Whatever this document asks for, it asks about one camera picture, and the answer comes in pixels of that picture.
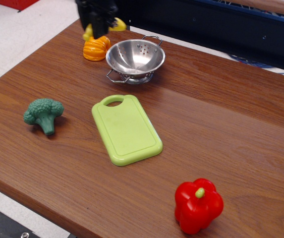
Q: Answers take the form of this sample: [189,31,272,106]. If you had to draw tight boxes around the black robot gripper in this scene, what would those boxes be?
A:
[75,0,118,39]

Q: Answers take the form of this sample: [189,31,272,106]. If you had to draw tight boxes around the yellow toy banana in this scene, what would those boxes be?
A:
[82,17,126,41]

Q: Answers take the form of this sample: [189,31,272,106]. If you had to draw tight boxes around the steel colander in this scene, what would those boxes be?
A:
[106,35,166,84]

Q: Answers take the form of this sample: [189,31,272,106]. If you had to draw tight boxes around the orange toy pumpkin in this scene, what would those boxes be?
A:
[83,36,112,61]

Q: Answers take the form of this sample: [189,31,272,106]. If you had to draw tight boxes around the red box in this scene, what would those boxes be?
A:
[0,0,38,11]

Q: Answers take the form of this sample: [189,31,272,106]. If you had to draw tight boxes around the green toy broccoli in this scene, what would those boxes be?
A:
[23,98,64,135]

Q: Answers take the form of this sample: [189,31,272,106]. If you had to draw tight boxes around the green plastic cutting board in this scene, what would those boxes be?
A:
[92,95,163,166]

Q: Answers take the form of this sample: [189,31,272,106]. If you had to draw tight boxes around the red toy bell pepper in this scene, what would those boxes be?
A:
[174,178,224,235]

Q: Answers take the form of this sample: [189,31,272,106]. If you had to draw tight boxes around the metal bracket with screw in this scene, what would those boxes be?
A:
[0,211,39,238]

